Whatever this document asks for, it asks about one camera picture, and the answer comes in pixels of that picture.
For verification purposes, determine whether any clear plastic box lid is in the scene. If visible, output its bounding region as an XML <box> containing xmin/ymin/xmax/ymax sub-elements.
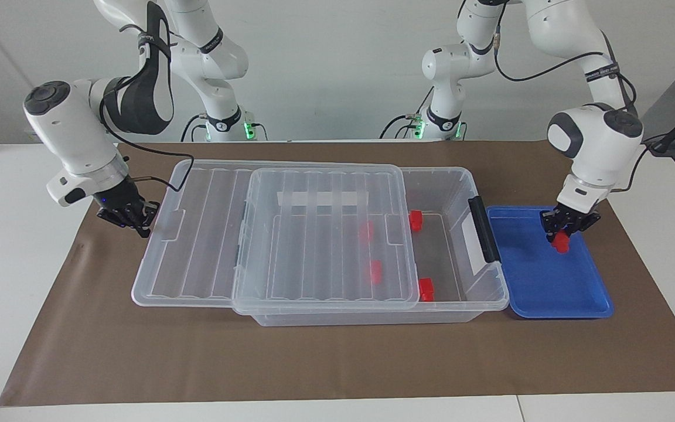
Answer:
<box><xmin>131</xmin><ymin>159</ymin><xmax>420</xmax><ymax>311</ymax></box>

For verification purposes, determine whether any blue plastic tray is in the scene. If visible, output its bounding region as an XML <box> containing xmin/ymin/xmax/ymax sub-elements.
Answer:
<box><xmin>484</xmin><ymin>205</ymin><xmax>615</xmax><ymax>319</ymax></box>

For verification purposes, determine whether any white box side label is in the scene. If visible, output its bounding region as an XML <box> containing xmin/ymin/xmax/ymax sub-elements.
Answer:
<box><xmin>461</xmin><ymin>217</ymin><xmax>489</xmax><ymax>276</ymax></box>

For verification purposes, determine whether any clear plastic storage box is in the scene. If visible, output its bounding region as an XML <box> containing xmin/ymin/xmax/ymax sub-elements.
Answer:
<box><xmin>232</xmin><ymin>166</ymin><xmax>510</xmax><ymax>327</ymax></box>

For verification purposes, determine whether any brown table mat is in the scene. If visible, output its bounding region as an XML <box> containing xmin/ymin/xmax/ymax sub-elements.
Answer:
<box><xmin>0</xmin><ymin>141</ymin><xmax>675</xmax><ymax>406</ymax></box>

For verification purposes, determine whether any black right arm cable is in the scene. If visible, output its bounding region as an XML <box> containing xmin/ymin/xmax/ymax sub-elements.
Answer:
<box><xmin>98</xmin><ymin>97</ymin><xmax>195</xmax><ymax>191</ymax></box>

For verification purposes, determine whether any black base cable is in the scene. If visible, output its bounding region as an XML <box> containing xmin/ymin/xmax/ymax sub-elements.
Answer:
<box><xmin>181</xmin><ymin>113</ymin><xmax>209</xmax><ymax>142</ymax></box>
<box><xmin>380</xmin><ymin>94</ymin><xmax>433</xmax><ymax>139</ymax></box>

